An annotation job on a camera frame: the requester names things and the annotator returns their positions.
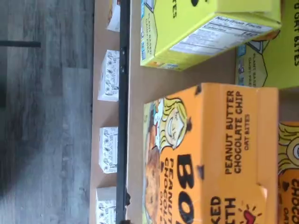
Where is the orange Bobo's oat bites box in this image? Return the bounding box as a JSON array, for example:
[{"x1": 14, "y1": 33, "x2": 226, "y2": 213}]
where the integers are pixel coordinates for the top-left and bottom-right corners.
[
  {"x1": 142, "y1": 83, "x2": 280, "y2": 224},
  {"x1": 278, "y1": 121, "x2": 299, "y2": 224}
]

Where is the wooden shelf board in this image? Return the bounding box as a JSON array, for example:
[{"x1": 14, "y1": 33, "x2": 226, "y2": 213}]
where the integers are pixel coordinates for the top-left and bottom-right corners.
[
  {"x1": 126, "y1": 0, "x2": 299, "y2": 224},
  {"x1": 90, "y1": 0, "x2": 122, "y2": 224}
]

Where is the green Bobo's apple pie box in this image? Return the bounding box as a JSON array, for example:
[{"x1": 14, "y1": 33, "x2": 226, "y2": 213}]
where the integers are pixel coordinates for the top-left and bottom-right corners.
[
  {"x1": 235, "y1": 0, "x2": 299, "y2": 89},
  {"x1": 139, "y1": 0, "x2": 283, "y2": 72}
]

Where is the white box yellow label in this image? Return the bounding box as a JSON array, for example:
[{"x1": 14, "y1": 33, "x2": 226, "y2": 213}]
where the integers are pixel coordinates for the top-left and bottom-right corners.
[{"x1": 106, "y1": 0, "x2": 121, "y2": 32}]

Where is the white patterned carton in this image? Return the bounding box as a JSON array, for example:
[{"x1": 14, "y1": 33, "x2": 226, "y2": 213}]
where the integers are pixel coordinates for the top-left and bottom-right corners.
[
  {"x1": 95, "y1": 186, "x2": 117, "y2": 224},
  {"x1": 97, "y1": 49, "x2": 120, "y2": 102},
  {"x1": 99, "y1": 126, "x2": 119, "y2": 173}
]

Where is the thin black bar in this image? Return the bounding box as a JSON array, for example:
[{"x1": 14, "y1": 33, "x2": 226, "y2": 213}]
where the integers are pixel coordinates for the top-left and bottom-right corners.
[{"x1": 0, "y1": 41, "x2": 42, "y2": 49}]

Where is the black shelf rail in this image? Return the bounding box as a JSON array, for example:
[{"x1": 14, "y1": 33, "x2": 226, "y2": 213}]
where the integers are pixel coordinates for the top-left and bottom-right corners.
[{"x1": 116, "y1": 0, "x2": 132, "y2": 224}]

